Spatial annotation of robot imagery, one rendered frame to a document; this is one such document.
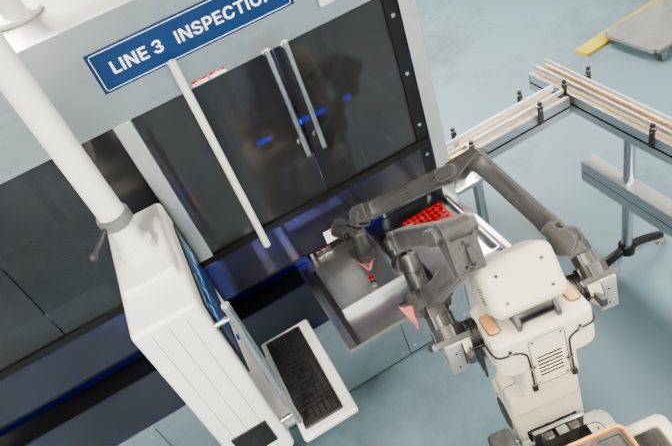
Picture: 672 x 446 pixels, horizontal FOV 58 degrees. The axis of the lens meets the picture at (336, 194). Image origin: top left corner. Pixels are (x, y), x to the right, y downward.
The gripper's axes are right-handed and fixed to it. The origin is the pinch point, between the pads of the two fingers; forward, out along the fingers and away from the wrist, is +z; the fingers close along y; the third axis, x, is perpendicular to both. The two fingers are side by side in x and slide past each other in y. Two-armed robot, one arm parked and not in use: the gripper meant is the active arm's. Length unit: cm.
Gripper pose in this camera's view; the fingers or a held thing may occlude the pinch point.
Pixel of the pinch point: (369, 268)
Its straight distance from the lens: 221.6
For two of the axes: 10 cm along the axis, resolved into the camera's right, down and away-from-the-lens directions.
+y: -6.3, -3.6, 6.9
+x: -7.3, 5.7, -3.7
